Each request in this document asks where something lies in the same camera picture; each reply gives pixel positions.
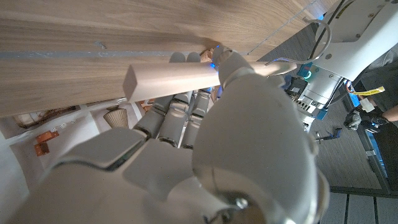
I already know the person's black gloved hand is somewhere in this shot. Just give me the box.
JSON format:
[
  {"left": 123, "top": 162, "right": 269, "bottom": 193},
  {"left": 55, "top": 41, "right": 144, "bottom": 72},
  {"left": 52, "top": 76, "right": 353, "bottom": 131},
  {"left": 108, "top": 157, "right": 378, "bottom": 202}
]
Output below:
[{"left": 343, "top": 107, "right": 389, "bottom": 131}]

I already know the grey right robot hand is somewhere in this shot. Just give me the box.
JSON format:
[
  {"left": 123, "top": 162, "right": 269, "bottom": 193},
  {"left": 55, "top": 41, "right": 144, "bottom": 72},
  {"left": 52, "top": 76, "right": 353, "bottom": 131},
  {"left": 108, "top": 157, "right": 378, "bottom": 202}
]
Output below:
[{"left": 6, "top": 45, "right": 330, "bottom": 224}]

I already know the tan adhesive wrap strip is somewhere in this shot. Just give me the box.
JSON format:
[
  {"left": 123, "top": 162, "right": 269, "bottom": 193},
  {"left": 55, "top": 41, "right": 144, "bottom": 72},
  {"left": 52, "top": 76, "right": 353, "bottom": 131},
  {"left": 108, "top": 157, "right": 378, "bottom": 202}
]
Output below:
[{"left": 200, "top": 48, "right": 215, "bottom": 63}]

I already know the wooden hanger with metal hook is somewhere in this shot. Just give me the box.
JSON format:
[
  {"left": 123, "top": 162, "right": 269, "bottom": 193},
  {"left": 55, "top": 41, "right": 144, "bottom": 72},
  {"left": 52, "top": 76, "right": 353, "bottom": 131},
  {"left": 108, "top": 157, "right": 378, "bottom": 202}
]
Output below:
[{"left": 123, "top": 17, "right": 332, "bottom": 103}]

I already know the person's bare forearm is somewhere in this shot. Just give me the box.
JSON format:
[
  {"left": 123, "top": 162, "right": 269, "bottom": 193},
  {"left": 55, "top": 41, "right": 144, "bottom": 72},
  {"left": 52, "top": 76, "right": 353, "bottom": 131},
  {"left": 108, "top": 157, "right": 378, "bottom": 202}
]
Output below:
[{"left": 385, "top": 105, "right": 398, "bottom": 123}]

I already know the white cable connector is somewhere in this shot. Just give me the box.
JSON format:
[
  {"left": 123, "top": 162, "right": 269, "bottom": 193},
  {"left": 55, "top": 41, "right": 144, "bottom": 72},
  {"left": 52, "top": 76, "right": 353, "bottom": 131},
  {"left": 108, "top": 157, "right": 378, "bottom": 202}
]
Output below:
[{"left": 359, "top": 98, "right": 376, "bottom": 113}]

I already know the yellow cable tag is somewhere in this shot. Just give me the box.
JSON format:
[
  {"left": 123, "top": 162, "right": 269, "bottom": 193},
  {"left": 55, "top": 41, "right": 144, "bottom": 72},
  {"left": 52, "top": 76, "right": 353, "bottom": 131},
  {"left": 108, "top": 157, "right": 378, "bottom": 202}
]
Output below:
[{"left": 353, "top": 86, "right": 386, "bottom": 96}]

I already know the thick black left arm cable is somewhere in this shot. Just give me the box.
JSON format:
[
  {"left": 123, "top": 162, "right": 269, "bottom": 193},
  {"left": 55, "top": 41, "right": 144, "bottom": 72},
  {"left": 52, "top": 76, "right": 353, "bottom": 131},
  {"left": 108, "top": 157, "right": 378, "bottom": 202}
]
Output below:
[{"left": 307, "top": 0, "right": 346, "bottom": 60}]

